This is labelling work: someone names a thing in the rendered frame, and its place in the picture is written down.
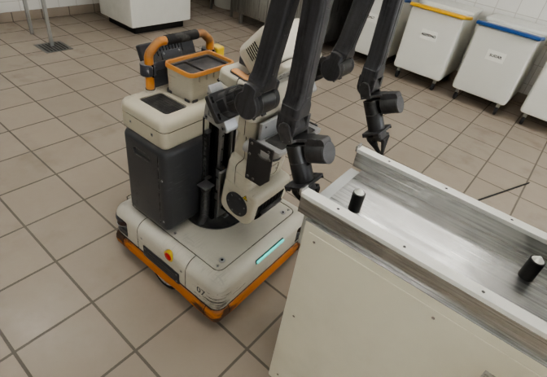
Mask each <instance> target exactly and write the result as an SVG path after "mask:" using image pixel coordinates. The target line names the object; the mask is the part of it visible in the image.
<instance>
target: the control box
mask: <svg viewBox="0 0 547 377"><path fill-rule="evenodd" d="M358 173H359V172H358V171H356V170H355V169H352V168H350V169H349V170H348V171H347V172H345V173H344V174H343V175H341V176H340V177H339V178H338V179H336V180H335V181H334V182H332V183H331V184H330V185H329V186H328V187H327V188H326V189H325V190H324V191H322V192H321V193H320V195H323V196H325V197H326V198H327V199H329V198H330V197H331V196H332V195H334V194H335V193H336V192H337V191H338V190H339V189H341V188H342V187H343V186H344V185H345V184H347V183H348V182H349V181H350V180H351V179H352V178H354V177H355V176H356V175H357V174H358ZM306 218H307V217H306V216H305V215H304V219H303V222H302V226H301V229H300V235H299V239H298V243H301V239H302V235H303V232H304V226H305V222H306V220H305V219H306Z"/></svg>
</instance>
